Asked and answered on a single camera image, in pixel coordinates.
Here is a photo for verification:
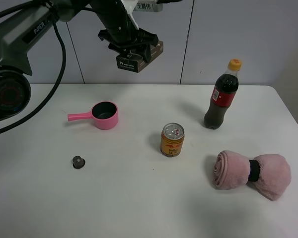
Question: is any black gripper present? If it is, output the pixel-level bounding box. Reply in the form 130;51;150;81
89;0;158;63

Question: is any brown coffee capsule box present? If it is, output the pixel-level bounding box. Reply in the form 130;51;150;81
116;41;164;73

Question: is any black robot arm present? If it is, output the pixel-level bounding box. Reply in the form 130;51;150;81
0;0;159;121

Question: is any white name label tag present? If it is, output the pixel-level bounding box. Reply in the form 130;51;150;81
134;0;163;12

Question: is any pink toy saucepan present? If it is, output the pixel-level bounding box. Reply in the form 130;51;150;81
67;101;119;130

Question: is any gold drink can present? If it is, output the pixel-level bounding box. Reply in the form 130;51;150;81
160;122;185;157

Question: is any cola bottle yellow cap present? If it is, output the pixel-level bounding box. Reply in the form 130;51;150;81
204;59;244;130

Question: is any dark coffee capsule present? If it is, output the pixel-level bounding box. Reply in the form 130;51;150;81
72;156;85;169

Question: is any rolled pink towel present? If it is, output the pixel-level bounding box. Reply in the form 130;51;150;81
213;150;292;201

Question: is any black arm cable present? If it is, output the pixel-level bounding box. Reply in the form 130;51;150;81
0;21;67;138

